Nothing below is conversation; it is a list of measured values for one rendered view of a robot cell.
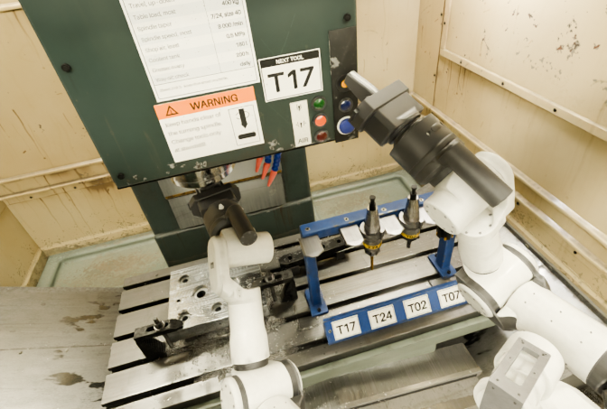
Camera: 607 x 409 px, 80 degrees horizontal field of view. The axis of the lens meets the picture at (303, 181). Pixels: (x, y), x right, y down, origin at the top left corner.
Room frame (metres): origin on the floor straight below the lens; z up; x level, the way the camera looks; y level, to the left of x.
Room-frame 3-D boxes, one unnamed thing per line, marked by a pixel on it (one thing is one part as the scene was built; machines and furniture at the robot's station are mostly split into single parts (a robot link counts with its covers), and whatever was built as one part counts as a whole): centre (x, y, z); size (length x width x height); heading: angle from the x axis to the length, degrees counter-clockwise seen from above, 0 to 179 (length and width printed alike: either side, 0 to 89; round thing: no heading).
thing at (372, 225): (0.67, -0.16, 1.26); 0.04 x 0.04 x 0.07
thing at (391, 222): (0.68, -0.22, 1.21); 0.07 x 0.05 x 0.01; 10
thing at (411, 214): (0.69, -0.27, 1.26); 0.04 x 0.04 x 0.07
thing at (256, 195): (1.18, 0.31, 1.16); 0.48 x 0.05 x 0.51; 100
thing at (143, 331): (0.61, 0.46, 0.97); 0.13 x 0.03 x 0.15; 100
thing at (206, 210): (0.65, 0.20, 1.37); 0.13 x 0.12 x 0.10; 112
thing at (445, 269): (0.77, -0.42, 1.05); 0.10 x 0.05 x 0.30; 10
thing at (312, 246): (0.65, 0.00, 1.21); 0.07 x 0.05 x 0.01; 10
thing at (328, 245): (0.86, -0.01, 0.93); 0.26 x 0.05 x 0.06; 105
